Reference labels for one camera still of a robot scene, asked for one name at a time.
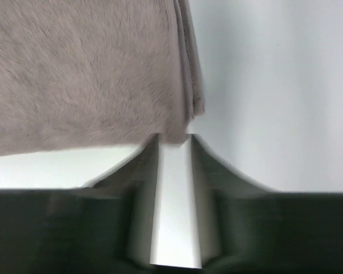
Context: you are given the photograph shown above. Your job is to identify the grey terry towel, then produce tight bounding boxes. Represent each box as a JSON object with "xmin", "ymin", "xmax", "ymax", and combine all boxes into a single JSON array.
[{"xmin": 0, "ymin": 1, "xmax": 204, "ymax": 156}]

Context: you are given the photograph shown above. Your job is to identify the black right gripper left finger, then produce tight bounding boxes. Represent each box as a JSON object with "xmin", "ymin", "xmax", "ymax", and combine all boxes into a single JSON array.
[{"xmin": 0, "ymin": 136, "xmax": 159, "ymax": 273}]

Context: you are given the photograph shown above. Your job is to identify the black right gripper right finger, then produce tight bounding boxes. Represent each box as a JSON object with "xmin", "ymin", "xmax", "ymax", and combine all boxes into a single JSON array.
[{"xmin": 190, "ymin": 135, "xmax": 343, "ymax": 273}]

